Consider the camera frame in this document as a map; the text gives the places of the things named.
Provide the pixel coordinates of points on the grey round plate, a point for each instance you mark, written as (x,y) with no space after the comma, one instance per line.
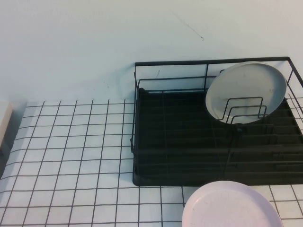
(243,82)

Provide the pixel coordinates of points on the pink round plate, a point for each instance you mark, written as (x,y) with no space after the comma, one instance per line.
(225,208)

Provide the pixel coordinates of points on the black drip tray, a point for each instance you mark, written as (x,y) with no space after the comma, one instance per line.
(184,142)

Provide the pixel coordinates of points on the white black-grid table cloth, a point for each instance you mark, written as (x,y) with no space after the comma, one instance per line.
(71,165)

